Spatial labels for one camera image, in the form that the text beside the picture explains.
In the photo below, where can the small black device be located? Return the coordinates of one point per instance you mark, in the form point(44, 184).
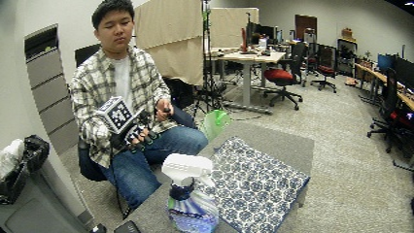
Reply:
point(167, 110)

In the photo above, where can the white marker cube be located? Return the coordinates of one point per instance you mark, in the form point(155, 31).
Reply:
point(118, 115)

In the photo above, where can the green plastic bag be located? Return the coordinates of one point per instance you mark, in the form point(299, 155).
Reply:
point(216, 123)

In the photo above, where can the person in plaid shirt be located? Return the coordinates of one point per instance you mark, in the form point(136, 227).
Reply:
point(125, 74)

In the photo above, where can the black tripod stand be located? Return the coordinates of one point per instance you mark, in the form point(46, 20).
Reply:
point(208, 64)

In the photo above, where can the white trigger spray bottle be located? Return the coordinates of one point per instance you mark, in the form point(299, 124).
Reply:
point(192, 194)

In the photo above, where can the large beige partition screen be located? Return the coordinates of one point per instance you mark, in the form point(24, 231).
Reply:
point(171, 35)

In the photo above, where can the light wooden desk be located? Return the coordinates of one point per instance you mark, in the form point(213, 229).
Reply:
point(252, 59)

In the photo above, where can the black flat object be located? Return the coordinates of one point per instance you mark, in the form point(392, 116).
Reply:
point(127, 227)

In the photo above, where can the blue patterned cloth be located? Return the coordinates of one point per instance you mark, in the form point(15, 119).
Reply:
point(255, 187)

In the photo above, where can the black bag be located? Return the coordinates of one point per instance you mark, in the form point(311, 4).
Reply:
point(26, 168)

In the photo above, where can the red seat office chair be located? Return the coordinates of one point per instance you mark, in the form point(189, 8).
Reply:
point(285, 77)

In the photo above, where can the small beige partition screen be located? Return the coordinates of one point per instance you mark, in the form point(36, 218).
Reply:
point(228, 27)

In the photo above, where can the white plastic bag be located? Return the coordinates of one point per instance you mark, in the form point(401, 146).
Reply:
point(10, 157)

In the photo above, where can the grey cabinet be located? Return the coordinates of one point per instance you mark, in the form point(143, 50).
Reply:
point(35, 207)

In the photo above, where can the black computer monitor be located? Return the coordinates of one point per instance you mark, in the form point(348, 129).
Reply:
point(261, 32)

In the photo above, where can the black mesh office chair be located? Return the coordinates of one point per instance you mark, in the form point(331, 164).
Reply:
point(325, 68)

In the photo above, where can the brown door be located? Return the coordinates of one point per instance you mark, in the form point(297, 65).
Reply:
point(305, 26)

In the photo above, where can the black shelf unit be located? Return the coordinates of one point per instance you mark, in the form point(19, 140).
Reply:
point(346, 56)

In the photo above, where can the brown cardboard box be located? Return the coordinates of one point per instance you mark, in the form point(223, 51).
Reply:
point(346, 33)

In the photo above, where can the long wooden desk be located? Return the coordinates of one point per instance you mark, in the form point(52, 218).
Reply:
point(384, 81)

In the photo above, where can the row of dark monitors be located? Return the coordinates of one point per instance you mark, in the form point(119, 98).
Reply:
point(398, 69)

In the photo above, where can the grey wall drawer unit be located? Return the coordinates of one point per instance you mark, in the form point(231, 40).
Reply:
point(50, 93)

